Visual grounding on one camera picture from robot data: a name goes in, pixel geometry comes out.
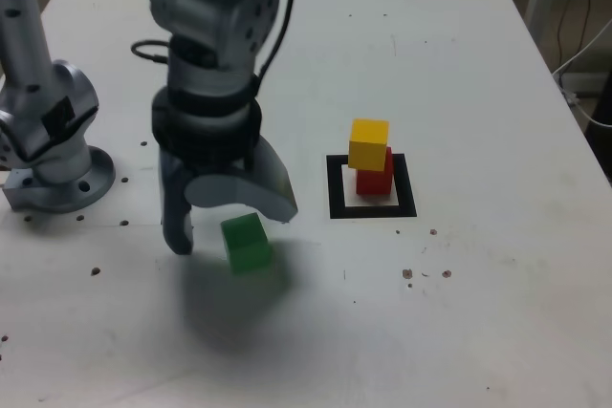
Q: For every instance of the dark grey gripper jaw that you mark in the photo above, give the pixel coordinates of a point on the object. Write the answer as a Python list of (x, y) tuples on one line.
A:
[(177, 217)]

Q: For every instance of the black tape square outline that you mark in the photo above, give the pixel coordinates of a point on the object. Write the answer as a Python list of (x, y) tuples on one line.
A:
[(408, 188)]

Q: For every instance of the red cube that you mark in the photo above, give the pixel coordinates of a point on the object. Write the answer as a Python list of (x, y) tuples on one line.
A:
[(375, 183)]

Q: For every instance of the yellow cube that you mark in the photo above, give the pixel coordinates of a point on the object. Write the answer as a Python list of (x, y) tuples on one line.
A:
[(368, 145)]

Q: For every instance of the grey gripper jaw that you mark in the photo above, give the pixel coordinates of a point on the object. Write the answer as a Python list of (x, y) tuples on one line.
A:
[(253, 188)]

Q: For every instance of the green cube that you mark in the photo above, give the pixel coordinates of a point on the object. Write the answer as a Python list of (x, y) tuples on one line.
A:
[(248, 248)]

